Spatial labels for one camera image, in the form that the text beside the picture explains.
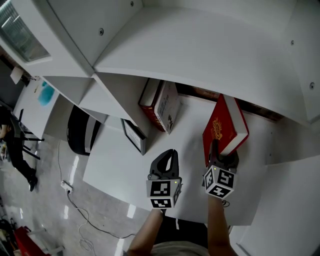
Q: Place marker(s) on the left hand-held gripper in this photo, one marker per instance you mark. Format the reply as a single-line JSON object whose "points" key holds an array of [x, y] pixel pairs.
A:
{"points": [[161, 191]]}

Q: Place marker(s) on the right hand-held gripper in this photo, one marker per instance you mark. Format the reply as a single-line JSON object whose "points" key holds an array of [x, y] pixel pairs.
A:
{"points": [[220, 181]]}

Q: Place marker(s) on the red hardcover book gold emblem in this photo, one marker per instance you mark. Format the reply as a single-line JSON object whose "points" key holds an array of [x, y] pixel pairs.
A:
{"points": [[220, 120]]}

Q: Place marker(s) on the person's right forearm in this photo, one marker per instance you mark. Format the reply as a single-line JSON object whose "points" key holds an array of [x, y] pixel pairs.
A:
{"points": [[218, 225]]}

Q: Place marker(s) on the person's left forearm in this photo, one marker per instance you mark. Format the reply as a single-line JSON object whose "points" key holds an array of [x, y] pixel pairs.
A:
{"points": [[145, 235]]}

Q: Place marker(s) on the dark red thick book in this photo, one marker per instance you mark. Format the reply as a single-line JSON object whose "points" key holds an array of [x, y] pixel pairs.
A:
{"points": [[150, 112]]}

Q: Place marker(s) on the white cover book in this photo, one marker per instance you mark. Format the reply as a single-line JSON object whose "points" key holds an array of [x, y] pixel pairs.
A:
{"points": [[168, 107]]}

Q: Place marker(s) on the small white side desk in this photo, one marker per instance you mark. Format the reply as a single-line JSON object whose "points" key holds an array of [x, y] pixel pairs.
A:
{"points": [[32, 115]]}

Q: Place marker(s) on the person's dark trousers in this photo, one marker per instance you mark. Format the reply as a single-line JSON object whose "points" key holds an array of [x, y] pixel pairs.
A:
{"points": [[185, 231]]}

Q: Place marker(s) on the person's light shirt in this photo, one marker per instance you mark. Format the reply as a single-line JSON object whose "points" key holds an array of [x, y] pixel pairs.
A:
{"points": [[180, 250]]}

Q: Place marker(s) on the white power strip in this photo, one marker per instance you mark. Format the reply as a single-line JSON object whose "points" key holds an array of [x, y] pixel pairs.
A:
{"points": [[67, 186]]}

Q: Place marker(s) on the teal tissue holder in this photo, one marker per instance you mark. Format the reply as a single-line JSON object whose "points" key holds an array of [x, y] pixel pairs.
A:
{"points": [[46, 95]]}

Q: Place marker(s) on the black folding chair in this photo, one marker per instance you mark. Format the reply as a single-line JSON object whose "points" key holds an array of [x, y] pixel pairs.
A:
{"points": [[28, 137]]}

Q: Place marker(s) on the black phone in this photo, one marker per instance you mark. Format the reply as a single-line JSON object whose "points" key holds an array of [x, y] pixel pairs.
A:
{"points": [[21, 115]]}

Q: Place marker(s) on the red storage box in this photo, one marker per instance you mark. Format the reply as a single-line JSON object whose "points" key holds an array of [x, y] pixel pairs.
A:
{"points": [[23, 243]]}

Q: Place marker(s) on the white table lamp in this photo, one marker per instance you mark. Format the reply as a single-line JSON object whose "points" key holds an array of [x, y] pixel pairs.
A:
{"points": [[17, 75]]}

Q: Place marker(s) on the grey metal cabinet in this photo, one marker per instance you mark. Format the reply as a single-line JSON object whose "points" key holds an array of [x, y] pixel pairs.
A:
{"points": [[7, 87]]}

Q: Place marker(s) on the frosted glass cabinet door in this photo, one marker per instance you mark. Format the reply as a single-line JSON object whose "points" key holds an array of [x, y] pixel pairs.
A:
{"points": [[20, 37]]}

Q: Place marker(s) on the black picture frame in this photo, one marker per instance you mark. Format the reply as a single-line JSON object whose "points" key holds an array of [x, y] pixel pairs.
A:
{"points": [[135, 136]]}

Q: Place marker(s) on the white metal frame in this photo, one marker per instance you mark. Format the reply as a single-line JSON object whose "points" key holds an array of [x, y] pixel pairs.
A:
{"points": [[51, 250]]}

